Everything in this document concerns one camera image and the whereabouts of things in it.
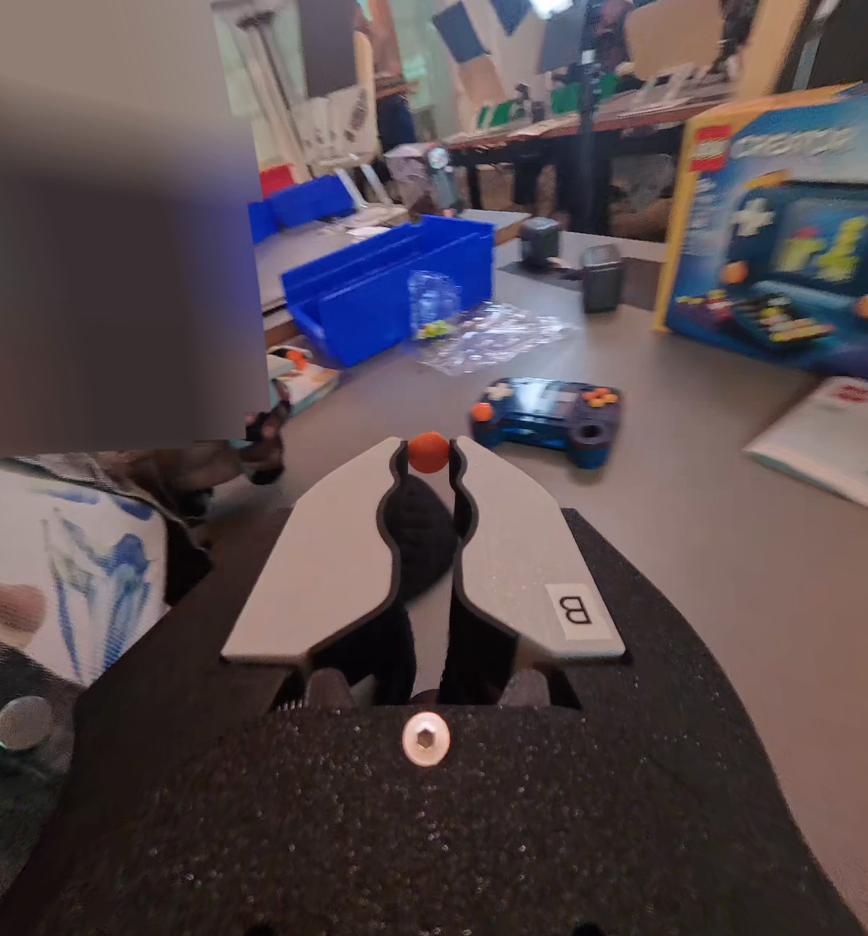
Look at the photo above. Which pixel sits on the white instruction booklet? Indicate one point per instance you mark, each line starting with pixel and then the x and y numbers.
pixel 829 446

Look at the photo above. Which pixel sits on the printed white shirt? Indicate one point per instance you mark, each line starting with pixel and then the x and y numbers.
pixel 61 556

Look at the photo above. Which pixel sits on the black tripod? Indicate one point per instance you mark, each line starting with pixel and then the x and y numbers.
pixel 588 110

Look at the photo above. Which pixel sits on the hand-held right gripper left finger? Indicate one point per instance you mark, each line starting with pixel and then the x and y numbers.
pixel 317 556

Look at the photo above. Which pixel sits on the dark jeans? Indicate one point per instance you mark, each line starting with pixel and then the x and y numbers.
pixel 10 775

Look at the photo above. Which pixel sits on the orange round toy brick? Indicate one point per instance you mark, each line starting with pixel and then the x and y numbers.
pixel 428 452

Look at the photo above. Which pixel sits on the blue plastic bin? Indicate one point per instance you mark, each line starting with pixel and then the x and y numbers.
pixel 383 314
pixel 304 292
pixel 306 201

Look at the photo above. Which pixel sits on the blue toy game console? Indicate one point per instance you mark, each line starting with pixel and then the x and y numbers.
pixel 544 417

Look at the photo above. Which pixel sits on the booklet with orange print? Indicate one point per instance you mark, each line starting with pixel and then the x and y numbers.
pixel 306 380

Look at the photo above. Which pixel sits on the toy brick set box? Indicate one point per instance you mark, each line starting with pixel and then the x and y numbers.
pixel 785 241

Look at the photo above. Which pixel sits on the small clear plastic bag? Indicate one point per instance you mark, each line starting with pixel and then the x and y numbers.
pixel 434 300

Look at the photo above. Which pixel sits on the long wooden table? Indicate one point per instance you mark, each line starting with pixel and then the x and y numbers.
pixel 624 117

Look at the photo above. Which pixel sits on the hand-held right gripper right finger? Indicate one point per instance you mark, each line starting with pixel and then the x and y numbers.
pixel 522 556

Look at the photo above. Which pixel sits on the large clear plastic bag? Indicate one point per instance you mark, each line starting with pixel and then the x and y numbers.
pixel 500 333

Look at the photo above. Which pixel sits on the red plastic bin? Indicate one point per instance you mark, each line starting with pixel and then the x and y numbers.
pixel 277 179

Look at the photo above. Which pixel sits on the black box-shaped device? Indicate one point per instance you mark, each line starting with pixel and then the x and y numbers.
pixel 540 245
pixel 601 281

